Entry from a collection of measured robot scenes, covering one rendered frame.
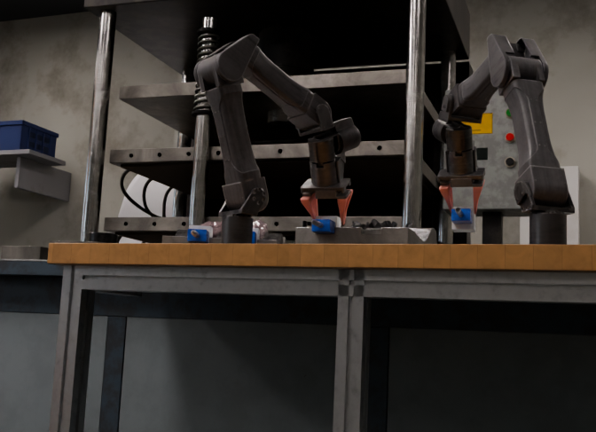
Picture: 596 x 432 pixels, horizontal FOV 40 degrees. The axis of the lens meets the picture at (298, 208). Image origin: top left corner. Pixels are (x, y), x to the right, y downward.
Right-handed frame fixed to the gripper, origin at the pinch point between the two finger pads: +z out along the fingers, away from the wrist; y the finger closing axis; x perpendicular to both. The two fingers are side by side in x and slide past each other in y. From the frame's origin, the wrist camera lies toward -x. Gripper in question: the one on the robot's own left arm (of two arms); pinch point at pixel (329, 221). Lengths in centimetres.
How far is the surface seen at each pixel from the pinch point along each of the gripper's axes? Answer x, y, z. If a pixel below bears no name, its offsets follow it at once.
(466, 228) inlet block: -9.1, -29.3, 5.4
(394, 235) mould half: 3.5, -15.5, 2.0
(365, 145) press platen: -87, 13, 7
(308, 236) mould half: 3.7, 4.3, 2.3
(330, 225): 5.1, -1.7, -0.9
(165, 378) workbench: 22, 37, 30
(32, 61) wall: -400, 364, 20
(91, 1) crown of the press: -105, 116, -45
